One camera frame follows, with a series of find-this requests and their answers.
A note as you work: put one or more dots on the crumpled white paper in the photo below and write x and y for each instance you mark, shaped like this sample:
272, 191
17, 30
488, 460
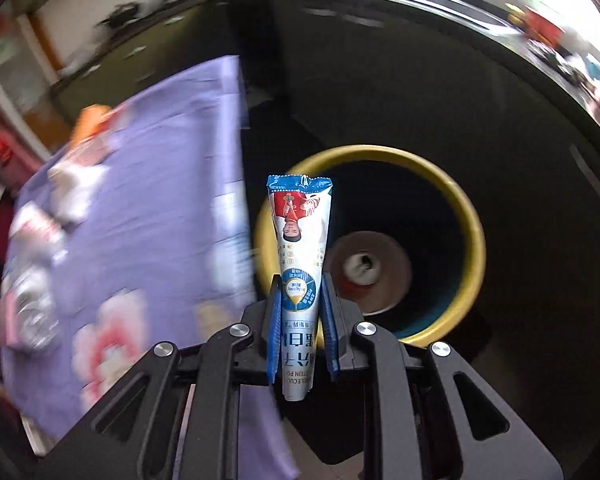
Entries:
75, 190

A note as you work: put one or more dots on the green cabinet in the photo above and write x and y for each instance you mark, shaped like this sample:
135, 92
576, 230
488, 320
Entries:
130, 60

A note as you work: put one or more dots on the yellow round bin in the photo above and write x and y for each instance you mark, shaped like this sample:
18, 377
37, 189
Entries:
475, 245

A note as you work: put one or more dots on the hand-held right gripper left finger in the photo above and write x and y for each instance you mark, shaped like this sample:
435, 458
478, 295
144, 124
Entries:
273, 330

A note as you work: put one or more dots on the white blue toothpaste tube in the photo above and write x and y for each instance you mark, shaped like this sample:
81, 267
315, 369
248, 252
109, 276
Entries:
300, 240

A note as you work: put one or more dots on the purple floral tablecloth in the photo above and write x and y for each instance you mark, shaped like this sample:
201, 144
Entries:
155, 185

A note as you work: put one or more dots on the pink white packet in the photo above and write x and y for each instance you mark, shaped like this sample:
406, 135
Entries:
37, 230

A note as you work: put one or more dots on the red drink can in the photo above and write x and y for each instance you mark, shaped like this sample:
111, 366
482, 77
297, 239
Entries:
382, 260

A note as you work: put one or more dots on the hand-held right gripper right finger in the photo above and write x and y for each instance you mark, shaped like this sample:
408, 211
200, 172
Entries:
330, 330

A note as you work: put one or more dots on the orange snack packet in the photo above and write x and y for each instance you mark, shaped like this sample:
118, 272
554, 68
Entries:
91, 122

